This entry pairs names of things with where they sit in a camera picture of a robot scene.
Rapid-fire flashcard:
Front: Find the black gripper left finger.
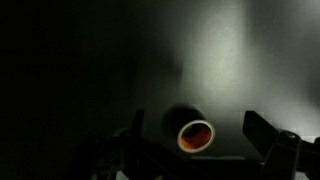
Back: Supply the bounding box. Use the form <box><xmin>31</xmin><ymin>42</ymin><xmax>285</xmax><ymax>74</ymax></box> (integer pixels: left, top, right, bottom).
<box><xmin>132</xmin><ymin>110</ymin><xmax>211</xmax><ymax>180</ymax></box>

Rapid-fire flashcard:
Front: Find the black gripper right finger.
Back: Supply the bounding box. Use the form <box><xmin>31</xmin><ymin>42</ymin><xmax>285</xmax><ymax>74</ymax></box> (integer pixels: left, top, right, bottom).
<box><xmin>242</xmin><ymin>111</ymin><xmax>301</xmax><ymax>180</ymax></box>

